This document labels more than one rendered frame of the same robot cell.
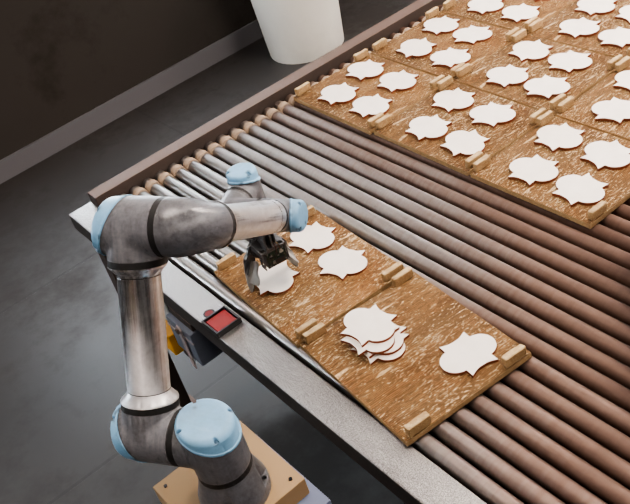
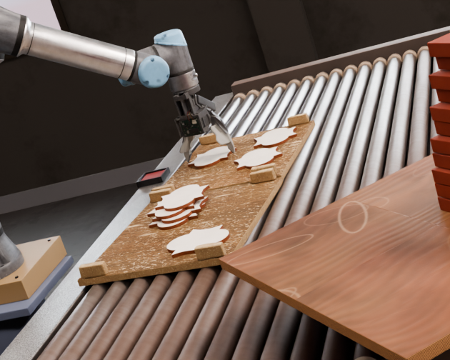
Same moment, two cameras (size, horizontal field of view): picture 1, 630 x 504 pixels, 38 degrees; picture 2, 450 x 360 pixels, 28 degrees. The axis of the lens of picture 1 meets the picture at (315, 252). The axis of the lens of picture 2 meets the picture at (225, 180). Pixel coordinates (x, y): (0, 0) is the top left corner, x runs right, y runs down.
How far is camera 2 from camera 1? 1.82 m
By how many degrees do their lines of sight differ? 46
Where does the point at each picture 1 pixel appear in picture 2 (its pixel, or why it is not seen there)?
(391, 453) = (70, 287)
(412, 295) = (249, 192)
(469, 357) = (192, 242)
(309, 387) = (116, 232)
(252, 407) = not seen: hidden behind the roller
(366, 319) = (186, 192)
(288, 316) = (176, 183)
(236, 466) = not seen: outside the picture
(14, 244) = not seen: hidden behind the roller
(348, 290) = (228, 177)
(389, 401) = (116, 253)
